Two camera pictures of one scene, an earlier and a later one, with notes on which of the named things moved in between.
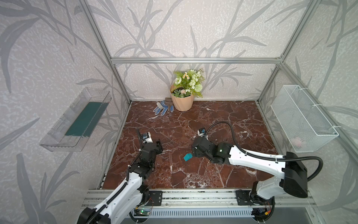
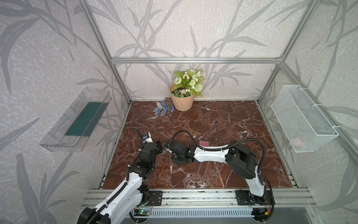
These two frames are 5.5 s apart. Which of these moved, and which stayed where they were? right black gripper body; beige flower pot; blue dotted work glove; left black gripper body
Moved: right black gripper body
Stayed: left black gripper body; beige flower pot; blue dotted work glove
